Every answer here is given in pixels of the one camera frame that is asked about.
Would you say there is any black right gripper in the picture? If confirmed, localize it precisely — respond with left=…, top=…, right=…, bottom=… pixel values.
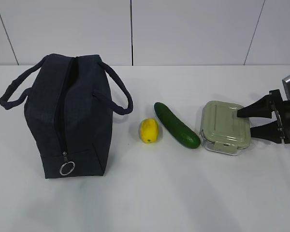
left=237, top=89, right=290, bottom=144

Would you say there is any glass container green lid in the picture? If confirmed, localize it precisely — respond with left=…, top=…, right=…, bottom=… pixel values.
left=200, top=101, right=251, bottom=156

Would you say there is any green cucumber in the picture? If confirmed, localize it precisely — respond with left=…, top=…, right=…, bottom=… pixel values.
left=154, top=102, right=201, bottom=149

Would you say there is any yellow lemon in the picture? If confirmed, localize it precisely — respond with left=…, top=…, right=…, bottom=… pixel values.
left=140, top=118, right=159, bottom=143

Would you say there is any dark navy lunch bag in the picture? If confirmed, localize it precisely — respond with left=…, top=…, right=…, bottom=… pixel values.
left=0, top=54, right=133, bottom=179

